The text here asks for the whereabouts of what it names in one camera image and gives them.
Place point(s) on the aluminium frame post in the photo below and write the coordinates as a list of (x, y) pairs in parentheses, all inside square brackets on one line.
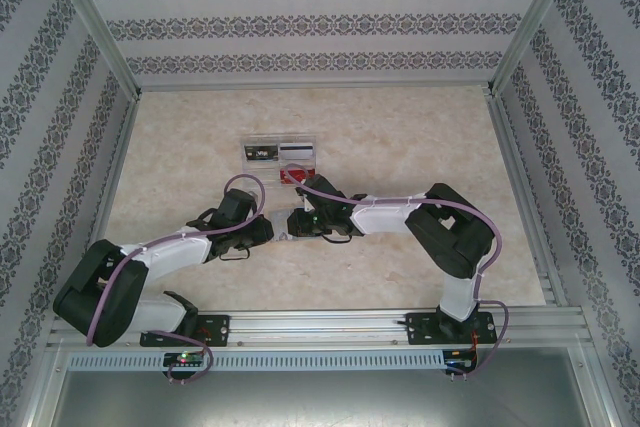
[(90, 17), (535, 17)]

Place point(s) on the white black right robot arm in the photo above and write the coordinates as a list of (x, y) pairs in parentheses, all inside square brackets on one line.
[(380, 214)]

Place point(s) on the red card with white lettering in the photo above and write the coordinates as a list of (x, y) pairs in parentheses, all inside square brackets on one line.
[(290, 178)]

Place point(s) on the white card with black stripe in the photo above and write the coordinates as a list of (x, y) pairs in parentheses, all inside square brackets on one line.
[(297, 151)]

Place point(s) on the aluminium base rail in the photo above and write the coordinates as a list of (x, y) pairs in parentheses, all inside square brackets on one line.
[(320, 329)]

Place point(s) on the grey metal sheet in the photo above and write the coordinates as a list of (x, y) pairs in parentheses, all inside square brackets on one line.
[(320, 397)]

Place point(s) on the aluminium side rail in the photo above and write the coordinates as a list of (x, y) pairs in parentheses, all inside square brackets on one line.
[(525, 197), (107, 197)]

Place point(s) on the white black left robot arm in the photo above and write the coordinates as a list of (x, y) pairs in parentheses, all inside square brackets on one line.
[(175, 252)]

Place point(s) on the clear acrylic card tray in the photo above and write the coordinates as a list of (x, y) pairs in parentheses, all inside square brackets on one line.
[(260, 167)]

